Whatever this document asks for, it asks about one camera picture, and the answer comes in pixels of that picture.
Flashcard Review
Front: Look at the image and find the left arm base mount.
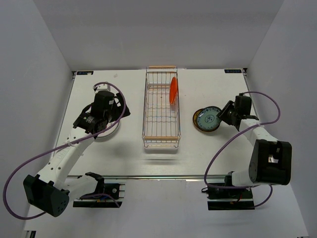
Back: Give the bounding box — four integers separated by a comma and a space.
73, 172, 125, 208

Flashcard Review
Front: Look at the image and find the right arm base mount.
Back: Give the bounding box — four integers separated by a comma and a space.
201, 186, 255, 211

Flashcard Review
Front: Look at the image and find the orange plate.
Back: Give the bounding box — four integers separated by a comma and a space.
169, 77, 178, 104

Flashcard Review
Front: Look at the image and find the left blue table label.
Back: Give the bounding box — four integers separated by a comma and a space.
76, 71, 94, 75

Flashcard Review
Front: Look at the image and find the yellow patterned plate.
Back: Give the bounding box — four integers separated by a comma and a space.
192, 109, 221, 134

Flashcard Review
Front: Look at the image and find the metal wire dish rack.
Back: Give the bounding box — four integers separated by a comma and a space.
142, 65, 181, 150

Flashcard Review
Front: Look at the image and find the blue table label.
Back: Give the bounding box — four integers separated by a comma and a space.
76, 71, 94, 75
224, 69, 242, 73

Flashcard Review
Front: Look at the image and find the plain white plate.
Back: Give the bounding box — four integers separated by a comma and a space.
96, 122, 120, 142

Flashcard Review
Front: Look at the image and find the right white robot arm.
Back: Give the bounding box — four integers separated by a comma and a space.
217, 93, 292, 198

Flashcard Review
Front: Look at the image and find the right blue table label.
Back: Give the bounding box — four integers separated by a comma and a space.
224, 69, 242, 73

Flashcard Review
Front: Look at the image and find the teal patterned plate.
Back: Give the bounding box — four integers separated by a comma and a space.
196, 106, 221, 131

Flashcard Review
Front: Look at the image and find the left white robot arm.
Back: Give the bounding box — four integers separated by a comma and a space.
23, 90, 130, 217

